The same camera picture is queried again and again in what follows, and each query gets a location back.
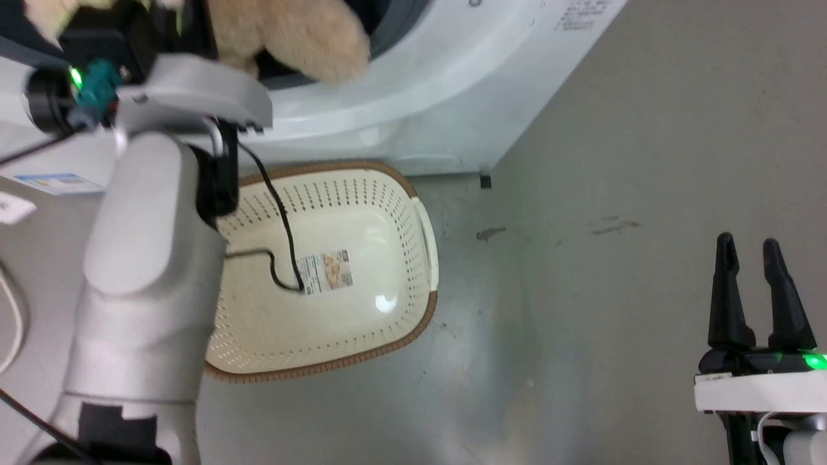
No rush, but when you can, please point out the blue white door label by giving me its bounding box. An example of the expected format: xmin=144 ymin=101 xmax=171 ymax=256
xmin=14 ymin=172 xmax=106 ymax=196

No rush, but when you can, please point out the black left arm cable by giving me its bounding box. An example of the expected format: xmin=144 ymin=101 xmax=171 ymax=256
xmin=225 ymin=139 xmax=307 ymax=295

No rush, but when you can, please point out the white cable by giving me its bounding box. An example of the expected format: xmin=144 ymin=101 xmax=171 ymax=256
xmin=0 ymin=262 xmax=28 ymax=377

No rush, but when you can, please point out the printed basket label sticker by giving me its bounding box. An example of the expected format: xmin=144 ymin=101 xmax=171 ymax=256
xmin=297 ymin=251 xmax=355 ymax=296

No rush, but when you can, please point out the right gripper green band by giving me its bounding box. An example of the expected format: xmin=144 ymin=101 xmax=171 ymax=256
xmin=694 ymin=232 xmax=827 ymax=414

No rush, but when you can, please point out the white front-load washing machine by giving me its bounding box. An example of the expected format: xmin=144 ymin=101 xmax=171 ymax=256
xmin=238 ymin=0 xmax=629 ymax=179

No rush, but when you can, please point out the beige plush toy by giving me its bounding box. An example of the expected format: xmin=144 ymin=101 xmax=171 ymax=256
xmin=23 ymin=0 xmax=371 ymax=85

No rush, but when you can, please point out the cream laundry basket brown rim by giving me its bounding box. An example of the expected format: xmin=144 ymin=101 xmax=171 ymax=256
xmin=204 ymin=160 xmax=440 ymax=384

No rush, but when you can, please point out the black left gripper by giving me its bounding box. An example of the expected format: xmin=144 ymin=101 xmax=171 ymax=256
xmin=58 ymin=0 xmax=215 ymax=73

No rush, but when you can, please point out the thin black floor cable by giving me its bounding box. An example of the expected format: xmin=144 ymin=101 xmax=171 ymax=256
xmin=0 ymin=389 xmax=98 ymax=465

